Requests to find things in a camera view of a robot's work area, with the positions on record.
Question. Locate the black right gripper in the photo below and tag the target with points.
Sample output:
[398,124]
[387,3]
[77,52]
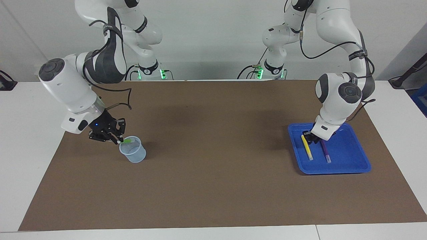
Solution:
[104,122]

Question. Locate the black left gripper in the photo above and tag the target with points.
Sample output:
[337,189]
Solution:
[320,136]

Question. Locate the yellow pen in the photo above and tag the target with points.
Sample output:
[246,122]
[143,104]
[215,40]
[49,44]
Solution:
[307,150]

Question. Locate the green pen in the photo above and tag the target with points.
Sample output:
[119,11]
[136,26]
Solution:
[127,141]

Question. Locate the purple pen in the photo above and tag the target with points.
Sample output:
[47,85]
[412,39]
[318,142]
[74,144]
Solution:
[325,152]

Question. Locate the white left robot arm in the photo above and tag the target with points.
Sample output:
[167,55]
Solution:
[337,100]

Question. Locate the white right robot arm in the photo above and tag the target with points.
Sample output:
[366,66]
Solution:
[70,90]

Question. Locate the blue plastic tray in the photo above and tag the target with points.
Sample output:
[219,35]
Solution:
[347,156]

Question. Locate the translucent plastic cup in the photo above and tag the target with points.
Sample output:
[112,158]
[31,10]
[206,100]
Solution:
[135,156]

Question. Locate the white power strip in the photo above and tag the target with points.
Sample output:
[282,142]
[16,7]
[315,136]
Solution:
[41,74]

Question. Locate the black stand with pole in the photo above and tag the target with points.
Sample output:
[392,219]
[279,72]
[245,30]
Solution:
[398,81]

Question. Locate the brown table mat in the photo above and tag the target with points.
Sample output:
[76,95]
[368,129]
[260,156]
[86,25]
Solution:
[213,193]

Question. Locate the blue crate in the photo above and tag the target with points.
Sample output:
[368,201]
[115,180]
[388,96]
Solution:
[421,100]

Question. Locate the black stand foot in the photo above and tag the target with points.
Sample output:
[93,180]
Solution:
[6,85]

